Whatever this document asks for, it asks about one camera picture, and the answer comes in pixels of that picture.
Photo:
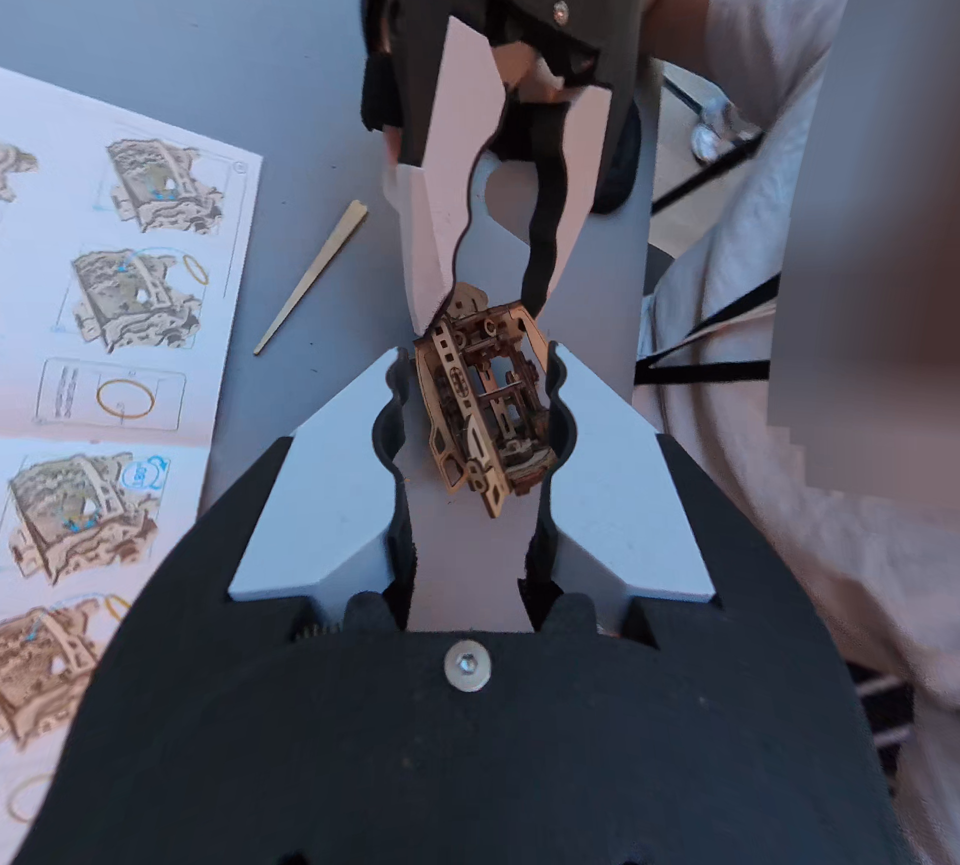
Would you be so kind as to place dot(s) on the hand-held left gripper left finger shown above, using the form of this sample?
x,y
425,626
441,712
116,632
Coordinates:
x,y
315,505

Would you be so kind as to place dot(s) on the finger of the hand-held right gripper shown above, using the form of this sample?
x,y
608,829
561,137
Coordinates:
x,y
450,167
581,190

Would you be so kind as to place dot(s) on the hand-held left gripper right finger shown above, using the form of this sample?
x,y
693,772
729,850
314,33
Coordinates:
x,y
622,505

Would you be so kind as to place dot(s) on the wooden mechanical model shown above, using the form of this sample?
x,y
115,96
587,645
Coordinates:
x,y
448,362

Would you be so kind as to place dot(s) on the grey desk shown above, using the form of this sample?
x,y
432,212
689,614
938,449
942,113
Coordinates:
x,y
187,17

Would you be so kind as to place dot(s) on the person's right hand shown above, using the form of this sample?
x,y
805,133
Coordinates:
x,y
521,66

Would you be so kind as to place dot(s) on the tapered wooden stick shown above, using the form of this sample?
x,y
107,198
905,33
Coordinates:
x,y
315,272

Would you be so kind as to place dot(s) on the person's white shirt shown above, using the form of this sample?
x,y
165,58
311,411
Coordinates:
x,y
757,17

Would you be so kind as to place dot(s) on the assembly instruction booklet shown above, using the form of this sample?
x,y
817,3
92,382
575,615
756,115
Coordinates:
x,y
75,325

